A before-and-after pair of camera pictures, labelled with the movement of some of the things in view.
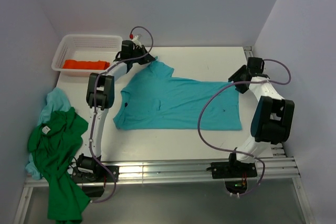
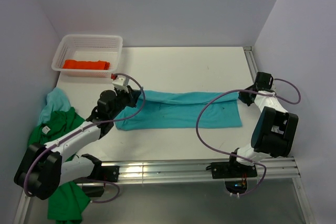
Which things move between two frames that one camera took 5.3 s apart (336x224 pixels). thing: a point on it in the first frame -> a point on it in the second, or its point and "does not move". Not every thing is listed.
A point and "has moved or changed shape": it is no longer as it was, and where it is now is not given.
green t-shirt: x=53 y=144 does not move
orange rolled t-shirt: x=98 y=65 does not move
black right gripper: x=236 y=77 -> x=243 y=97
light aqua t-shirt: x=57 y=99 does not move
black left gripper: x=147 y=59 -> x=132 y=95
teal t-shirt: x=158 y=101 has moved or changed shape
